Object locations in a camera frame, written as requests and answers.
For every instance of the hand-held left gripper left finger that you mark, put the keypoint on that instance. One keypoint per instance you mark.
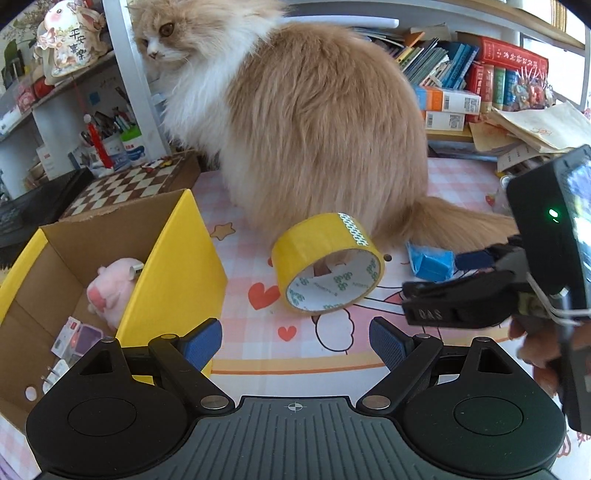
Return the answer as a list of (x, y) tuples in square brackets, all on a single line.
[(203, 344)]

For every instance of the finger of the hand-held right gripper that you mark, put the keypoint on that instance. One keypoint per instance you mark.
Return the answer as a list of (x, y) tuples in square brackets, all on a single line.
[(473, 261), (461, 300)]

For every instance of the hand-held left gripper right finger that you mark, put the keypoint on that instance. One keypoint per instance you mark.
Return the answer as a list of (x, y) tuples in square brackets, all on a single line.
[(388, 344)]

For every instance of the blue packet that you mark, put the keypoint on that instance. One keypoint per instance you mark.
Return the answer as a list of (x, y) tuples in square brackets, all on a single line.
[(431, 263)]

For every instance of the yellow cardboard box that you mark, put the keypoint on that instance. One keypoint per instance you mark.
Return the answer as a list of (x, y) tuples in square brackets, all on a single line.
[(180, 267)]

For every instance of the pink plush pig toy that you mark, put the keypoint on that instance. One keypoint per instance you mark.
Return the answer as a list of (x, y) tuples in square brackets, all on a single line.
[(113, 286)]

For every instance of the green purple toy truck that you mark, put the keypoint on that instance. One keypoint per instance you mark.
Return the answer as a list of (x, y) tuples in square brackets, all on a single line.
[(92, 334)]

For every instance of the yellow tape roll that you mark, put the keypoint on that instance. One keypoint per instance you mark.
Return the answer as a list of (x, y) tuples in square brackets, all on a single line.
[(304, 240)]

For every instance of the small white red-label box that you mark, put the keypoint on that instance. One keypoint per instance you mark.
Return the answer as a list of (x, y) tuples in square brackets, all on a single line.
[(63, 337)]

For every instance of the small white plug charger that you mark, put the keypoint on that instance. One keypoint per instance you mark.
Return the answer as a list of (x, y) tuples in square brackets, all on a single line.
[(57, 378)]

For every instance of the desktop with pink checked cloth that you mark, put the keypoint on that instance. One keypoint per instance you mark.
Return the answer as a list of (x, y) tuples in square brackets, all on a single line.
[(461, 180)]

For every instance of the person's right hand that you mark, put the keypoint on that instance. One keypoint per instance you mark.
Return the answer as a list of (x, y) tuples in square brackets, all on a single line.
[(540, 346)]

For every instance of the pink printed desk mat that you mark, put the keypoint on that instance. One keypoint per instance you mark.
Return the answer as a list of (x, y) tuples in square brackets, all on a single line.
[(258, 332)]

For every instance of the pile of papers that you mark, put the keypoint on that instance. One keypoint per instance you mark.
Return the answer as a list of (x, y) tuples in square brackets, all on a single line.
[(531, 129)]

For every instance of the orange white carton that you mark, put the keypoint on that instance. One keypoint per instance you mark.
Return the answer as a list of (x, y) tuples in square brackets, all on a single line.
[(443, 121), (455, 99)]

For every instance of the bunch of wrapped candies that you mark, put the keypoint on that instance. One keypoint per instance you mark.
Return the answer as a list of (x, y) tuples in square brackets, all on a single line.
[(531, 90)]

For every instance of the wooden chessboard box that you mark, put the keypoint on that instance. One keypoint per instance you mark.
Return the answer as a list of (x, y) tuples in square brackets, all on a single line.
[(124, 189)]

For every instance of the row of red dictionaries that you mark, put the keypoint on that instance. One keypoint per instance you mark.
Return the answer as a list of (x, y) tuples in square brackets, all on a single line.
[(503, 60)]

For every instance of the orange white cat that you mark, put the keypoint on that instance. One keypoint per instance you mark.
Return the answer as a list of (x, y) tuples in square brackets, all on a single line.
[(314, 138)]

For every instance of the row of colourful books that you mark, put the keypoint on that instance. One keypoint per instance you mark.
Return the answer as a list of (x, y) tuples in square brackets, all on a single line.
[(429, 62)]

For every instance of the white jar green lid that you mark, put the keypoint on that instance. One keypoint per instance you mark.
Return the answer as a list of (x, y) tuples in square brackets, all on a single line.
[(134, 150)]

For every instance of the black electronic keyboard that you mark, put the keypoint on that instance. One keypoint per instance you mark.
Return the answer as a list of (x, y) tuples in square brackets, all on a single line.
[(32, 207)]

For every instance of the pen holder with pens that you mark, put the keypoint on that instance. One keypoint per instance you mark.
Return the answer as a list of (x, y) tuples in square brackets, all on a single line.
[(108, 143)]

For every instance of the red tassel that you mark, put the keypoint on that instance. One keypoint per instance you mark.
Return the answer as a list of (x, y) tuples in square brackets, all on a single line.
[(99, 143)]

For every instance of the white bookshelf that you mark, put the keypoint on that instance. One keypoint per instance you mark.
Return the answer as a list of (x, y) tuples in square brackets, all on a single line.
[(124, 50)]

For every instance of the rabbit hanging ornament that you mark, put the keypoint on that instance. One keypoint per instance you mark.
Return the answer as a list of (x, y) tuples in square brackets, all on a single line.
[(69, 41)]

